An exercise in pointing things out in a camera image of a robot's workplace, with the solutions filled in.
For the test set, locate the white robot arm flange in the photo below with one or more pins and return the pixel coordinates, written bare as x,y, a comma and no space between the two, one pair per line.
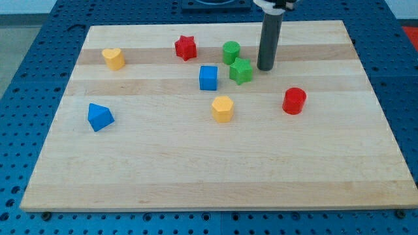
276,7

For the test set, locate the blue cube block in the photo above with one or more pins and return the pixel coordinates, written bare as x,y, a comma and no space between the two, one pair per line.
208,78

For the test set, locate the yellow hexagon block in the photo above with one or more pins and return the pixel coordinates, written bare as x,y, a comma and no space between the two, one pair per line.
222,109

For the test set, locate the wooden board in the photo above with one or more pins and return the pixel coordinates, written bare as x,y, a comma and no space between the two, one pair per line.
165,151

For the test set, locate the green star block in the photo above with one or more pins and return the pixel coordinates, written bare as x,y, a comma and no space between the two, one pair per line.
241,71

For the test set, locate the green cylinder block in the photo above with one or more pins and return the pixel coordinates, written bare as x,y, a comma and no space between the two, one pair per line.
231,50

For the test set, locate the red star block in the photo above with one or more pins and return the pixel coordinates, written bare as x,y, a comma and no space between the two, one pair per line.
185,47

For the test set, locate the red cylinder block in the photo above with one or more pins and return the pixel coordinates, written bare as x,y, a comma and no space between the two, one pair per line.
294,100

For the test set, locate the blue triangular prism block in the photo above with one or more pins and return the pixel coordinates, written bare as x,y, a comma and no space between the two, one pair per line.
99,116

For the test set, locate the yellow heart block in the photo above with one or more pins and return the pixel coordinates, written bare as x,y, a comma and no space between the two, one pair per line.
113,58

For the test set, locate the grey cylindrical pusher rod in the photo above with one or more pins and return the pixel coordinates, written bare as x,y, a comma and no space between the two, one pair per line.
270,34

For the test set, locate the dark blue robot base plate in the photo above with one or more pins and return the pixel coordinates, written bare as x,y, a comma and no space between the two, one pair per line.
215,5

